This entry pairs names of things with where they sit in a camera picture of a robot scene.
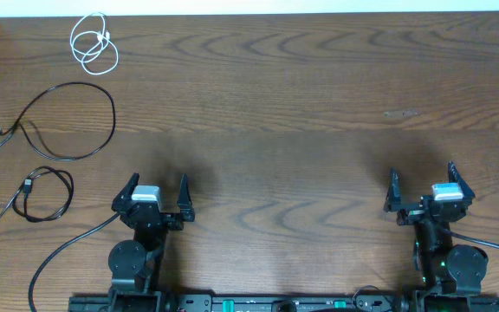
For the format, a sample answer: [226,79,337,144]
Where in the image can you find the black braided USB cable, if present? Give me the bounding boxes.
[0,166,75,232]

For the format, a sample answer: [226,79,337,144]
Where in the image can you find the black cable with small plug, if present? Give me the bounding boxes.
[0,81,117,161]

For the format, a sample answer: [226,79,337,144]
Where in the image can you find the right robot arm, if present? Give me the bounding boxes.
[384,162,488,311]

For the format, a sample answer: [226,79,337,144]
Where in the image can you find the white USB cable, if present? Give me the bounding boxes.
[68,10,120,76]

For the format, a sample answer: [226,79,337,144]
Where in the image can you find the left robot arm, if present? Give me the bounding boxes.
[107,173,195,312]

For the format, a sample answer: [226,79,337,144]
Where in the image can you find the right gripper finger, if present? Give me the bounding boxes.
[447,161,476,199]
[383,168,401,212]

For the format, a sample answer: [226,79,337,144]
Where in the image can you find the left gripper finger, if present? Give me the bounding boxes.
[177,174,194,213]
[111,173,139,211]

